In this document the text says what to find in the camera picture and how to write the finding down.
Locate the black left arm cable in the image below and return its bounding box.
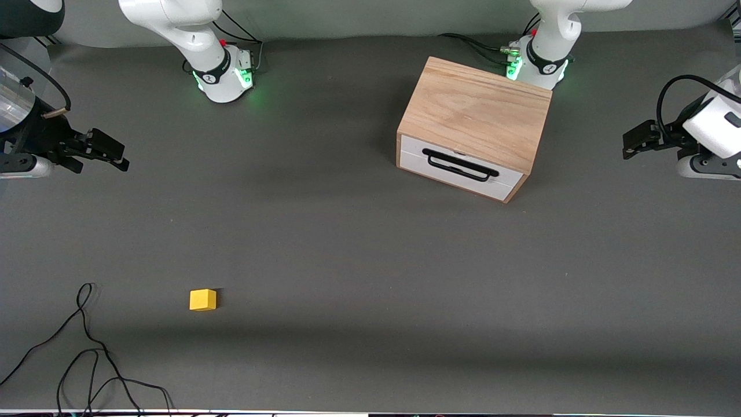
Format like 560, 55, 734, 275
656, 75, 741, 145

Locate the wooden drawer cabinet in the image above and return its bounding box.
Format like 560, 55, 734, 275
397, 56, 553, 203

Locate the loose black table cable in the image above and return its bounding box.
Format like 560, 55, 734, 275
0, 283, 174, 415

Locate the black left base cable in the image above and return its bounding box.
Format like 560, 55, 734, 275
439, 12, 542, 65

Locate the black right base cable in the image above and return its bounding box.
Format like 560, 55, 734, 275
211, 9, 265, 74

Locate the yellow block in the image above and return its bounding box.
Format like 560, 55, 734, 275
189, 288, 217, 312

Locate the white drawer with black handle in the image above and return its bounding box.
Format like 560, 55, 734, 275
399, 134, 524, 199

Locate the black base cable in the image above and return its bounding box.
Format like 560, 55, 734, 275
439, 12, 542, 65
211, 9, 265, 74

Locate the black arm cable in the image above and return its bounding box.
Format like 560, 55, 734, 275
656, 75, 741, 145
0, 43, 72, 119

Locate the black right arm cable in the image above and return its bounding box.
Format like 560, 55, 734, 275
0, 43, 72, 119

